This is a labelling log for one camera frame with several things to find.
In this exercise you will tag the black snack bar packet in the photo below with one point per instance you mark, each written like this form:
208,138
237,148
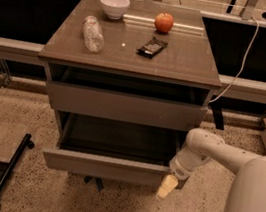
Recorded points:
152,48

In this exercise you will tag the red apple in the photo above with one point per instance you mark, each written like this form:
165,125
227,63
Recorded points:
163,22

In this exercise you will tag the grey top drawer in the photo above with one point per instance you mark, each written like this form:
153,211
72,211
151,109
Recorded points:
128,99

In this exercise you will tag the black metal stand leg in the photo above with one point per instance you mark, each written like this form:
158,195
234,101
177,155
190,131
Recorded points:
26,143

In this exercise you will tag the grey drawer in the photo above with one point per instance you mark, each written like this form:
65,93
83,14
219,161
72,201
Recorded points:
115,150
128,99

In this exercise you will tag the white ceramic bowl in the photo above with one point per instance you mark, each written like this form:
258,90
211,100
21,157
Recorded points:
115,9

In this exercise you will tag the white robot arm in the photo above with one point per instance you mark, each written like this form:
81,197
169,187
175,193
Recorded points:
248,191

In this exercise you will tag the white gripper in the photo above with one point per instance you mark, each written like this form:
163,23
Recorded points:
179,171

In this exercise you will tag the clear plastic bottle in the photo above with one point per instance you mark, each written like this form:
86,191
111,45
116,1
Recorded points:
92,33

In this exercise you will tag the grey drawer cabinet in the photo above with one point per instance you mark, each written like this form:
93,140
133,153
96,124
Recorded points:
187,59

